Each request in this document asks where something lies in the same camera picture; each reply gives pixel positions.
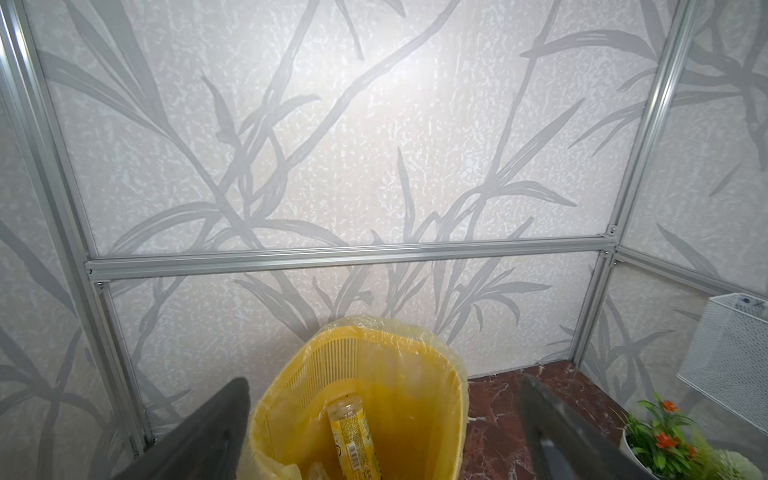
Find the potted plant red flowers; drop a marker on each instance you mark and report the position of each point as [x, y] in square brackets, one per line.
[667, 445]

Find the white wire mesh basket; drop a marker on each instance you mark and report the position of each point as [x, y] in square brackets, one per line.
[726, 359]

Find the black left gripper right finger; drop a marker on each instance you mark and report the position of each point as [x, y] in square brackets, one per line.
[563, 445]

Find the yellow bin liner bag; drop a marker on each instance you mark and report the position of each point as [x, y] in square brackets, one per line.
[444, 360]

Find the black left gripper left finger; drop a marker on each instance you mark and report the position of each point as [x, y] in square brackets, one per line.
[206, 445]

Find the yellow label bottle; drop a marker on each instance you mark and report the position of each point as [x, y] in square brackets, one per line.
[353, 441]

